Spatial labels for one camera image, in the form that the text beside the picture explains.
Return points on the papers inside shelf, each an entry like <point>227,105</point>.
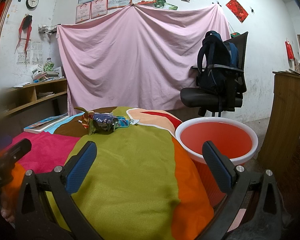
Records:
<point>45,95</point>

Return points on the black mesh office chair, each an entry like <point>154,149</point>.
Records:
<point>197,96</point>

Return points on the loose papers on shelf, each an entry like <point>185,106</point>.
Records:
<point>22,85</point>

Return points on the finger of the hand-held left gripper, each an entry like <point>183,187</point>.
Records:
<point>20,150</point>
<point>0,142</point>

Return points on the green red wall card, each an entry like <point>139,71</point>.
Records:
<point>235,34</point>

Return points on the wooden cabinet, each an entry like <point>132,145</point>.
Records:
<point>285,110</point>

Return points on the dark blue wrapper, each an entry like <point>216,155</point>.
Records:
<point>102,121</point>

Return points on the red hanging packet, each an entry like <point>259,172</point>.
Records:
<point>289,50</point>

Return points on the stack of books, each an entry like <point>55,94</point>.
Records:
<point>50,75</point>

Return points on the books on cabinet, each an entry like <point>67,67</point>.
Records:
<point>293,72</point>

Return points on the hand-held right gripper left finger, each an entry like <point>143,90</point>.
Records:
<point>82,165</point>

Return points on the green landscape photo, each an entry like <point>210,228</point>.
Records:
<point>171,6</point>
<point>159,3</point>

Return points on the red diamond paper decoration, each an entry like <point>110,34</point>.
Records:
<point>237,10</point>

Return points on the pink hanging sheet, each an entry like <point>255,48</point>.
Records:
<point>127,62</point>

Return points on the person's left hand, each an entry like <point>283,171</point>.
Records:
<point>7,211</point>

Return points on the group of wall certificates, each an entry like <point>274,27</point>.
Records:
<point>110,0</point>

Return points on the wooden shelf unit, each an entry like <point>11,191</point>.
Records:
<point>32,95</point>

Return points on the illustrated book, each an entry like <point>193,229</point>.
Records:
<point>43,125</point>

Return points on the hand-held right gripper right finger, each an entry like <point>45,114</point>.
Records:
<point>216,166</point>

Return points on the orange bucket with white rim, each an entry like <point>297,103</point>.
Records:
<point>215,140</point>

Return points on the paper wall calendar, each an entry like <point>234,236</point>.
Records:
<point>35,53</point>

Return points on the round wall clock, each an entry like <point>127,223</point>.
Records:
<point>32,1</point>

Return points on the glass jar of green sweets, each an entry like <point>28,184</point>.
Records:
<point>49,66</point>

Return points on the dark blue backpack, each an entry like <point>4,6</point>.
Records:
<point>215,62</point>

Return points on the colourful patchwork tablecloth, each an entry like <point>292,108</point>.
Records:
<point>130,180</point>

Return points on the red hanging neckerchief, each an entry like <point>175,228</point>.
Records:
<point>25,26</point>

